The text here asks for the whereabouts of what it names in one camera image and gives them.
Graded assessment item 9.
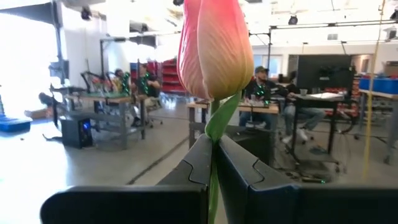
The hanging yellow cord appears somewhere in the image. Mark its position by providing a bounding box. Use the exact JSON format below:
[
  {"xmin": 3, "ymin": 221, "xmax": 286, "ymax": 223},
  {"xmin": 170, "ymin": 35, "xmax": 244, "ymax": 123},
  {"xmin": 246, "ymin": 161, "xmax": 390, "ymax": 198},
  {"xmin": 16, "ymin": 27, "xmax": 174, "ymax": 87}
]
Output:
[{"xmin": 362, "ymin": 0, "xmax": 386, "ymax": 183}]

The brown cardboard box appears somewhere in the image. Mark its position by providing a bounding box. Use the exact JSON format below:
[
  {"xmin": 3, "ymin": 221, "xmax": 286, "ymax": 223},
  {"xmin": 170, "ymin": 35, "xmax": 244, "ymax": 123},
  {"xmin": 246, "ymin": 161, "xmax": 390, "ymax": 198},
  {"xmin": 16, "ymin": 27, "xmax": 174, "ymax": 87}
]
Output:
[{"xmin": 24, "ymin": 108, "xmax": 53, "ymax": 121}]

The black hanging screen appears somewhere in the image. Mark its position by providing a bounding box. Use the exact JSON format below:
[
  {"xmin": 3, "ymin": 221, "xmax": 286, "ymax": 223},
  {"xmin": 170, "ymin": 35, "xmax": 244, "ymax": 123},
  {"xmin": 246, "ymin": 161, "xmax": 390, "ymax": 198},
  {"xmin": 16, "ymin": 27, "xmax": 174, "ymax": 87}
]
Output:
[{"xmin": 49, "ymin": 59, "xmax": 70, "ymax": 85}]

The black power strip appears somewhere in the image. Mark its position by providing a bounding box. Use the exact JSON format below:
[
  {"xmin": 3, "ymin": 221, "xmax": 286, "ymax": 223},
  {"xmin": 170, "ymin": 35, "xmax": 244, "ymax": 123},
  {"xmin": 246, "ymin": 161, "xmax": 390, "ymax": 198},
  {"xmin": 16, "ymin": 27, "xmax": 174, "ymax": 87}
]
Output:
[{"xmin": 301, "ymin": 176, "xmax": 326, "ymax": 184}]

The person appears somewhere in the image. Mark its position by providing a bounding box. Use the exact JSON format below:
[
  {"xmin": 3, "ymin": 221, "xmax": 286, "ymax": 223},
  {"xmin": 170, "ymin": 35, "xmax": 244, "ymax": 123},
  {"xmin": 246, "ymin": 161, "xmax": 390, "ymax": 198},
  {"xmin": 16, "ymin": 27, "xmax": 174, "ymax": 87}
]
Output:
[
  {"xmin": 111, "ymin": 68, "xmax": 131, "ymax": 96},
  {"xmin": 281, "ymin": 70, "xmax": 326, "ymax": 144},
  {"xmin": 238, "ymin": 65, "xmax": 289, "ymax": 130},
  {"xmin": 37, "ymin": 92, "xmax": 62, "ymax": 108},
  {"xmin": 130, "ymin": 63, "xmax": 162, "ymax": 127}
]

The black computer tower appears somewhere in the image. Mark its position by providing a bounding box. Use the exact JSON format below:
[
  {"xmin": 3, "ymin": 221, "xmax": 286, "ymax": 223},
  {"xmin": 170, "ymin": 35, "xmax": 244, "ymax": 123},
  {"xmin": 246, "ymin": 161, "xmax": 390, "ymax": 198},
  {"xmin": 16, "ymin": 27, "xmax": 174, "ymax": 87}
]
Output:
[{"xmin": 60, "ymin": 117, "xmax": 93, "ymax": 149}]

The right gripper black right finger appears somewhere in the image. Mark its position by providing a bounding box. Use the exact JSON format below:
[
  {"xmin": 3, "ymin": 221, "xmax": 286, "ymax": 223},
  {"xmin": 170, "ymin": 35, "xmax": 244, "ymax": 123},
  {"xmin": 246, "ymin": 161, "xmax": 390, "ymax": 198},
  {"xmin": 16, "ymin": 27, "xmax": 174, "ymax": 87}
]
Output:
[{"xmin": 216, "ymin": 135, "xmax": 398, "ymax": 224}]

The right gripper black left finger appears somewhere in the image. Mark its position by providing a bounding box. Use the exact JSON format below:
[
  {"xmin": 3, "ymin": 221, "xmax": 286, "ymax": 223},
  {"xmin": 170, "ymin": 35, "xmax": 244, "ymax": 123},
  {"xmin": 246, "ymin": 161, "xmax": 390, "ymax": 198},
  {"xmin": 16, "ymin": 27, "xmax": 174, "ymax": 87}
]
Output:
[{"xmin": 39, "ymin": 134, "xmax": 214, "ymax": 224}]

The row of blue bins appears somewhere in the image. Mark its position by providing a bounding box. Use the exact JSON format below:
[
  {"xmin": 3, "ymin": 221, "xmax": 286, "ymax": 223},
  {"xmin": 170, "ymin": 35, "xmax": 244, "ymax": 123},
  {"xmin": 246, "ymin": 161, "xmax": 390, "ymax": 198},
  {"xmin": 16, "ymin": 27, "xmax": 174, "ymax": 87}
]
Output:
[{"xmin": 359, "ymin": 77, "xmax": 398, "ymax": 96}]

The blue plastic bin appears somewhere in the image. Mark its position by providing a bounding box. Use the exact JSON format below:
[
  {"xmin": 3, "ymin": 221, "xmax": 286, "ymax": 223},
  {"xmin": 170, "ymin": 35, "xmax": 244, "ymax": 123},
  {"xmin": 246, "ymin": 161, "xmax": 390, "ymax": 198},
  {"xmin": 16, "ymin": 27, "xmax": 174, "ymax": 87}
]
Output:
[{"xmin": 0, "ymin": 116, "xmax": 32, "ymax": 133}]

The large black box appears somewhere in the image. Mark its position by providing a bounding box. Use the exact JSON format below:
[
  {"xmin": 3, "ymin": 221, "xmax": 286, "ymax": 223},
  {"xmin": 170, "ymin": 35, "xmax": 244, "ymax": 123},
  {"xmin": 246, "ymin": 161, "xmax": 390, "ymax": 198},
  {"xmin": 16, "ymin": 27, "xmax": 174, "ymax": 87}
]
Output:
[{"xmin": 223, "ymin": 124, "xmax": 277, "ymax": 167}]

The grey building column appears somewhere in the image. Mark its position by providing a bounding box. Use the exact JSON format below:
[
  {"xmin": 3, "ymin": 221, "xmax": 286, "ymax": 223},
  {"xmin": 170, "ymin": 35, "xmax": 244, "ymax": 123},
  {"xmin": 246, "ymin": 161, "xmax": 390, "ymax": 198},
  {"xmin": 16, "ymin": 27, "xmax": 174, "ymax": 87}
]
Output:
[{"xmin": 51, "ymin": 0, "xmax": 68, "ymax": 91}]

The pink orange artificial tulip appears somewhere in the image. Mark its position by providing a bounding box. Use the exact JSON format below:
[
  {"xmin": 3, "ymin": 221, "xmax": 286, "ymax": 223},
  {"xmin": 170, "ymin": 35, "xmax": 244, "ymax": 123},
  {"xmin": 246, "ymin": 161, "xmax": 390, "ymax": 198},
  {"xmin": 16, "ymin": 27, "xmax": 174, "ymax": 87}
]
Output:
[{"xmin": 176, "ymin": 0, "xmax": 255, "ymax": 224}]

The large black monitor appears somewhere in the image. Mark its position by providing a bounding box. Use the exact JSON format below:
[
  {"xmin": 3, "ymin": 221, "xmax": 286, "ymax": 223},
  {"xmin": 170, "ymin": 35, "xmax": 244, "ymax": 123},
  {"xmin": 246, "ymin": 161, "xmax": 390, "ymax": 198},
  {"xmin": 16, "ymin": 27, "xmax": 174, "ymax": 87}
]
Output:
[{"xmin": 297, "ymin": 54, "xmax": 355, "ymax": 91}]

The red storage shelf rack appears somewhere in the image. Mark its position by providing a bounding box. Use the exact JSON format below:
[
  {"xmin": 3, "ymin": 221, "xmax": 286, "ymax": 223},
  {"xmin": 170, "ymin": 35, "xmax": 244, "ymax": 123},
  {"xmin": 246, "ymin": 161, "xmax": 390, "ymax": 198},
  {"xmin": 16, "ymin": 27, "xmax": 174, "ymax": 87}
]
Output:
[{"xmin": 161, "ymin": 58, "xmax": 187, "ymax": 94}]

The wooden work table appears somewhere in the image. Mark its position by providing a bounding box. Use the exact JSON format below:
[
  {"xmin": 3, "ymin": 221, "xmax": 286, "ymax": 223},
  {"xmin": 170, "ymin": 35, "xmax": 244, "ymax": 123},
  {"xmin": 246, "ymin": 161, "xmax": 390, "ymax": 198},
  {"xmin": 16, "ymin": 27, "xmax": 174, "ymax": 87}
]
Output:
[
  {"xmin": 359, "ymin": 89, "xmax": 398, "ymax": 166},
  {"xmin": 63, "ymin": 93, "xmax": 147, "ymax": 150},
  {"xmin": 186, "ymin": 101, "xmax": 280, "ymax": 150}
]

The black metal desk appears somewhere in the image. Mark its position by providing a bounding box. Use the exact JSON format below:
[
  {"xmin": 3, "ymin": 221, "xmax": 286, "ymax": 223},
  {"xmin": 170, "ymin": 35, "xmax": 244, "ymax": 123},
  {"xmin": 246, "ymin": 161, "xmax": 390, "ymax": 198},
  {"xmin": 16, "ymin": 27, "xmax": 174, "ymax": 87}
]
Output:
[{"xmin": 287, "ymin": 92, "xmax": 346, "ymax": 166}]

